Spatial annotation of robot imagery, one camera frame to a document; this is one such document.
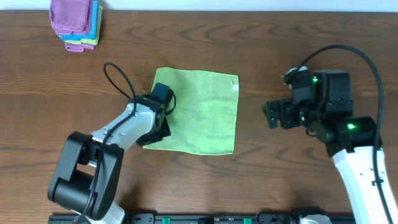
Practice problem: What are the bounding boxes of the green microfiber cloth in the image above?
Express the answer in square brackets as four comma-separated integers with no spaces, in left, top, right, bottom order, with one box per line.
[144,67,239,156]

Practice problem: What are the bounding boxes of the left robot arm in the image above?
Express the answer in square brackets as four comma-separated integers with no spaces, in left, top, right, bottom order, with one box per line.
[47,83,176,223]

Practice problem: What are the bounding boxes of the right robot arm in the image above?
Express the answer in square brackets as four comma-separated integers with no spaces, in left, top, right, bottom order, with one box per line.
[262,67,397,223]

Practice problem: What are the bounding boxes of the light green folded cloth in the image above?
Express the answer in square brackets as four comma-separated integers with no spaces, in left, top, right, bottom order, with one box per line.
[65,6,103,45]

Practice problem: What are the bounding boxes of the purple folded cloth bottom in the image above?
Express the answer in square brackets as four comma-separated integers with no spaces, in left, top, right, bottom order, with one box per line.
[65,42,95,52]

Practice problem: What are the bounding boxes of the purple folded cloth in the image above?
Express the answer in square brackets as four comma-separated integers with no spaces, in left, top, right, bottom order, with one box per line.
[49,0,92,35]
[65,42,95,52]

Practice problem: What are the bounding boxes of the blue folded cloth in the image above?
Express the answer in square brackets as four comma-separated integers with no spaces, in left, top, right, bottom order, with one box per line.
[60,1,102,40]

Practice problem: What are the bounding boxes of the purple folded cloth top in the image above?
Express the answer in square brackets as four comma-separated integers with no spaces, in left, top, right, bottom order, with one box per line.
[49,0,92,35]

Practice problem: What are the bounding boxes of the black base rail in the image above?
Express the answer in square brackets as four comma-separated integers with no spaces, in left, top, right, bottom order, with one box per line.
[48,212,355,224]

